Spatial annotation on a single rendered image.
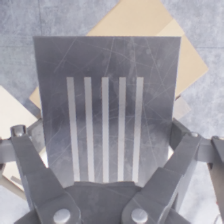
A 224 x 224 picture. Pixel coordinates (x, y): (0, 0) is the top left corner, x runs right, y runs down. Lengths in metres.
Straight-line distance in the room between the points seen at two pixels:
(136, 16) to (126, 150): 0.40
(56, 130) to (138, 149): 0.09
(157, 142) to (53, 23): 1.38
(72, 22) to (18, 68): 0.58
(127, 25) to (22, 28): 1.17
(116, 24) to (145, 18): 0.08
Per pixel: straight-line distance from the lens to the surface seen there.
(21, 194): 1.25
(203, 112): 1.66
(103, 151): 0.17
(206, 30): 1.59
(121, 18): 0.50
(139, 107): 0.16
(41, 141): 0.17
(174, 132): 0.17
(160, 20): 0.52
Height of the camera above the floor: 1.38
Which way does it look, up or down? 74 degrees down
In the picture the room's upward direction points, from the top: 179 degrees clockwise
